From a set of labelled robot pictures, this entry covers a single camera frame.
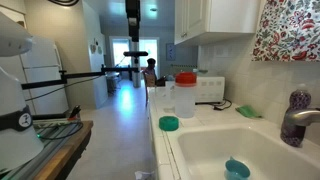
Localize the black cable on table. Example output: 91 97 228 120
36 121 84 141

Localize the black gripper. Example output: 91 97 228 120
124 0 142 43

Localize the white toaster oven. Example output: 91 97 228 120
194 76 226 104

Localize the wooden table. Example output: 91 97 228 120
33 120 94 180

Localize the white refrigerator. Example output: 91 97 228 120
0 34 70 116

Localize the blue wall picture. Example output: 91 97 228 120
165 43 177 62

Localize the red jug lid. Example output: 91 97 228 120
174 71 198 88

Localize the thin black camera cable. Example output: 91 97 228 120
24 75 101 102

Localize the teal dish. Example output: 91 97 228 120
192 68 209 75

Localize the person in background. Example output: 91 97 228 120
142 57 158 88

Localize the green round lid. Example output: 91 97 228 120
158 115 180 132

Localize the purple dish soap bottle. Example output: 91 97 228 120
280 83 313 148

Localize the red black clamp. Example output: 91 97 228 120
68 104 83 122

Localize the black stereo camera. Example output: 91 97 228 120
123 50 149 58

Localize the teal plastic cup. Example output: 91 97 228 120
224 156 251 180

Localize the green folded cloth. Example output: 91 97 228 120
235 104 263 119

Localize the grey camera stand pole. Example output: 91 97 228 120
130 41 142 89

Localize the white sink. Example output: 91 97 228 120
166 123 320 180

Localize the clear plastic jug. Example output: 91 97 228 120
165 80 198 119

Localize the white wall cabinet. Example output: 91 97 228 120
174 0 262 46

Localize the silver metal faucet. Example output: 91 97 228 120
284 107 320 128

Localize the white paper scrap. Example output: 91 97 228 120
134 170 156 180

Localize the black power cord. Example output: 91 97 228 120
195 98 233 112

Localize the grey metal mounting plate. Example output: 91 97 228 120
0 119 84 180

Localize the floral curtain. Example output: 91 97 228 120
251 0 320 63

